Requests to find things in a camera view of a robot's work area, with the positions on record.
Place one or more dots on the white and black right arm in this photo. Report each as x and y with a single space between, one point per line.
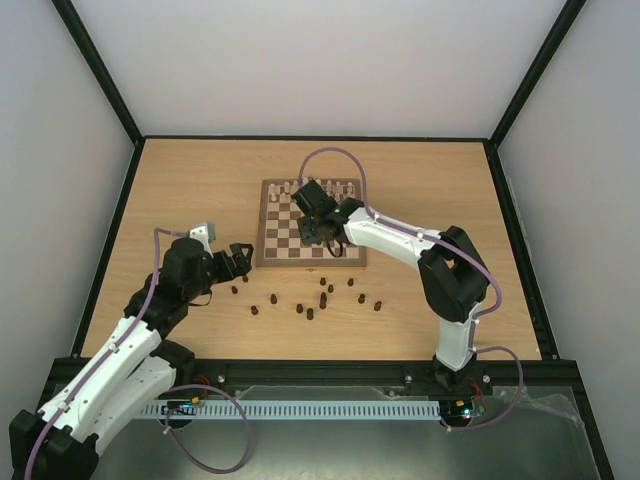
458 286

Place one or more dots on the electronics board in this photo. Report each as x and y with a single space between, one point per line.
188 407
465 408

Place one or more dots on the left electronics board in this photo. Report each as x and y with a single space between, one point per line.
188 407

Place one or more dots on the black aluminium frame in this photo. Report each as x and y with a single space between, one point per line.
550 370

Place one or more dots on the wooden folding chess board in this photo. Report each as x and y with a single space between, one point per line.
280 242

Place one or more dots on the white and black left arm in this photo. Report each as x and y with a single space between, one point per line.
66 437

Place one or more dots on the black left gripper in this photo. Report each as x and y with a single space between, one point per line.
242 264

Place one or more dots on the right electronics board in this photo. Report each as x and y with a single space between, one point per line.
465 408

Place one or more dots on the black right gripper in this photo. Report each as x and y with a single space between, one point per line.
308 230

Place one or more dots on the light blue slotted cable duct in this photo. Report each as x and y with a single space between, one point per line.
319 410

